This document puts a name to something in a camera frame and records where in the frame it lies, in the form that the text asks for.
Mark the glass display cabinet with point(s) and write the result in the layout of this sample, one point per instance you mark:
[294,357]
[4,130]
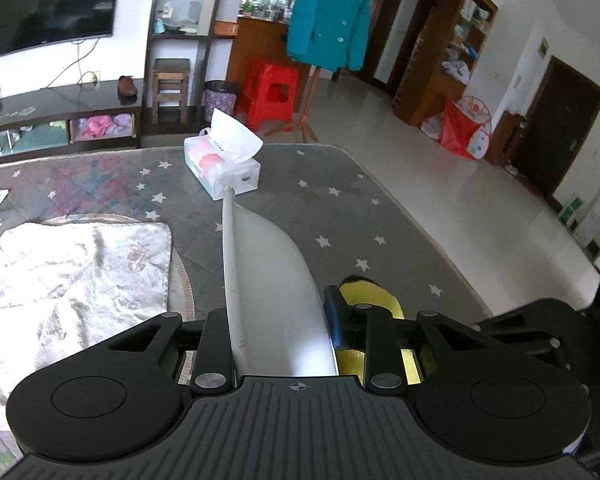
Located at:
[180,0]

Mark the white tissue box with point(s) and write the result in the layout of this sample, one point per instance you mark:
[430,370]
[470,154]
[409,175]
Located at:
[220,165]

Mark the red white play tent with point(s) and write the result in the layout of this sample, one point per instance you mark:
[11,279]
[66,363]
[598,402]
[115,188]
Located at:
[460,125]

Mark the red plastic stool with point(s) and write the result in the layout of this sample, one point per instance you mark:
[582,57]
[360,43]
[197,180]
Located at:
[270,90]

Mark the yellow cleaning cloth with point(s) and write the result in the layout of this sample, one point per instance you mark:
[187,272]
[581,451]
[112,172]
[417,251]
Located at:
[372,292]

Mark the dark wooden door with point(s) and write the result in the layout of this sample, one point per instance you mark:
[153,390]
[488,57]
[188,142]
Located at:
[555,125]

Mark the wooden bookshelf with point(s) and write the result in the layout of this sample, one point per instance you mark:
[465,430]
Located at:
[460,35]

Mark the wooden cabinet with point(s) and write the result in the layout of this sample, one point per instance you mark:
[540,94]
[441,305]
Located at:
[260,45]

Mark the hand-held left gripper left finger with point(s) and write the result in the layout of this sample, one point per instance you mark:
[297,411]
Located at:
[212,350]

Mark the white round plate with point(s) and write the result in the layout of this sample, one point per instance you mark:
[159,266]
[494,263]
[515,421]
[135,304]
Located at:
[270,285]

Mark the teal jacket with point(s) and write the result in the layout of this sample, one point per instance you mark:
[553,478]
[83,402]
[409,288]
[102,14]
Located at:
[330,15]

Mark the white wall socket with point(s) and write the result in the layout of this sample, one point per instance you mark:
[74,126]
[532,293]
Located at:
[94,77]

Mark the wall-mounted television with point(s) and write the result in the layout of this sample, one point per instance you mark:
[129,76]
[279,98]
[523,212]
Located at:
[50,10]

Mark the wooden coat stand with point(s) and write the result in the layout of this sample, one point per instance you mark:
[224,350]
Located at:
[305,110]

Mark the white towel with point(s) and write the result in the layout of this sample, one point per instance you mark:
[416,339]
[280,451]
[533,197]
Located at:
[70,280]

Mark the wooden stool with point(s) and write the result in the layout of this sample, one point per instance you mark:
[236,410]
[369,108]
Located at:
[170,80]

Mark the patterned trash bin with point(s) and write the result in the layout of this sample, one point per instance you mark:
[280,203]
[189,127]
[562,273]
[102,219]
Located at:
[222,97]

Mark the brown shoe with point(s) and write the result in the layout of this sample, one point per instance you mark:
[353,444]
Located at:
[127,86]

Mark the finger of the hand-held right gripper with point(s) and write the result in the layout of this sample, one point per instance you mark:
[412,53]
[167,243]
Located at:
[540,337]

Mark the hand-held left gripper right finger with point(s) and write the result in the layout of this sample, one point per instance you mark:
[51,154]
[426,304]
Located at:
[336,317]

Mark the dark TV cabinet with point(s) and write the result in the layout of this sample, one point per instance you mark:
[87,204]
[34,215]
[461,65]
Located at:
[55,105]

